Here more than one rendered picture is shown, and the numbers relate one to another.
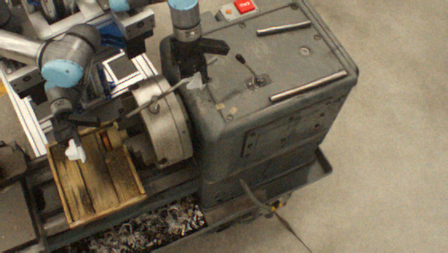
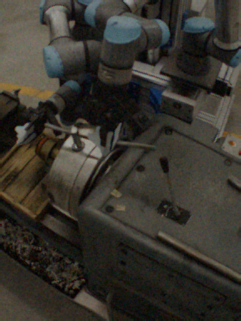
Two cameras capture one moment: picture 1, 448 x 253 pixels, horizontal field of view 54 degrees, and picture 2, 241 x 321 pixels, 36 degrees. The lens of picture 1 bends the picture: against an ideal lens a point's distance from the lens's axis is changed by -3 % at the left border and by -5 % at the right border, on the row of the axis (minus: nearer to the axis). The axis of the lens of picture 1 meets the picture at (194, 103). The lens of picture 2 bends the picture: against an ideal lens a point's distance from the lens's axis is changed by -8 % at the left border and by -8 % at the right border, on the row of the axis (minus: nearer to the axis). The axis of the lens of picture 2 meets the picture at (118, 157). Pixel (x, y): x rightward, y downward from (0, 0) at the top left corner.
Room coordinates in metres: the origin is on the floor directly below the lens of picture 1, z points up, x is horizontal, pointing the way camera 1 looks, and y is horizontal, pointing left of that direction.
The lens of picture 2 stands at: (0.40, -0.55, 2.12)
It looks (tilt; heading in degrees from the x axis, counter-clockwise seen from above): 51 degrees down; 55
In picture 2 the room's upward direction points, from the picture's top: 2 degrees clockwise
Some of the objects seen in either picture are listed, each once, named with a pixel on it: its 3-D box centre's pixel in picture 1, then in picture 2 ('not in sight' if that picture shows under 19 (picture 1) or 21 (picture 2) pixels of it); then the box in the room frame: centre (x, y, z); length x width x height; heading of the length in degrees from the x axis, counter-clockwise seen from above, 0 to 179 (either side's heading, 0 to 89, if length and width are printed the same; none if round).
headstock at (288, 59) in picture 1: (253, 82); (197, 227); (0.93, -0.22, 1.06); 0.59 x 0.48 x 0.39; 114
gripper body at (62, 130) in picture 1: (66, 129); (39, 116); (0.73, 0.46, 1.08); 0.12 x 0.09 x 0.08; 24
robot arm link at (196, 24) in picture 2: not in sight; (199, 34); (1.37, 0.31, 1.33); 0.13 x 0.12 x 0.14; 105
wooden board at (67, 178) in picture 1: (94, 171); (34, 170); (0.65, 0.39, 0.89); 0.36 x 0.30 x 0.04; 24
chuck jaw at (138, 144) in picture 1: (145, 150); (53, 178); (0.64, 0.17, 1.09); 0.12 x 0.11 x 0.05; 24
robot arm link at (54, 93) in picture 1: (57, 94); (66, 94); (0.88, 0.52, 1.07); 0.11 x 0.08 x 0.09; 24
